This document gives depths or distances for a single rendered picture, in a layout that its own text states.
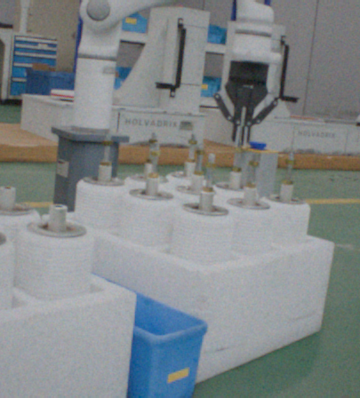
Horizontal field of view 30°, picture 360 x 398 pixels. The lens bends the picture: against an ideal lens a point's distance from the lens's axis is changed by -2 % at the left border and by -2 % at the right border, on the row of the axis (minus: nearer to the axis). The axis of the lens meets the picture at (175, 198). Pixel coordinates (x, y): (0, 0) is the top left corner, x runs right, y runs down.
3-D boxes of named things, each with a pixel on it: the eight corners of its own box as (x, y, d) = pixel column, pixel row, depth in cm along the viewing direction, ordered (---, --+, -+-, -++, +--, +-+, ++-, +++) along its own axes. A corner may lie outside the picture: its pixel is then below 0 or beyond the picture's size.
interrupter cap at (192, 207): (236, 213, 109) (236, 209, 108) (216, 219, 102) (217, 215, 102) (194, 204, 112) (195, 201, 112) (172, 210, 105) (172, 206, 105)
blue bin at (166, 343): (21, 344, 109) (25, 274, 107) (74, 330, 117) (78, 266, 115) (149, 421, 89) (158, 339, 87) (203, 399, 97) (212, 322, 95)
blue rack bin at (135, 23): (87, 29, 641) (90, 7, 637) (122, 34, 662) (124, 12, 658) (112, 29, 600) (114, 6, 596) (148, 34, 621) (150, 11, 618)
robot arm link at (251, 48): (232, 59, 120) (236, 25, 119) (223, 59, 131) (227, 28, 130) (281, 65, 121) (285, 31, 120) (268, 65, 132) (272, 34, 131)
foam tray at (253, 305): (35, 307, 126) (41, 214, 122) (172, 277, 155) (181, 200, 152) (192, 386, 101) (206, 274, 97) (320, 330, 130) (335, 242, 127)
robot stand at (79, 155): (41, 244, 169) (50, 125, 164) (93, 242, 177) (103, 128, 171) (63, 261, 157) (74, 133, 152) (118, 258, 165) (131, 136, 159)
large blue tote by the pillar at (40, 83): (20, 110, 586) (24, 67, 579) (61, 112, 611) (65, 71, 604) (44, 116, 547) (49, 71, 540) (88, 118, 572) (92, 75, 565)
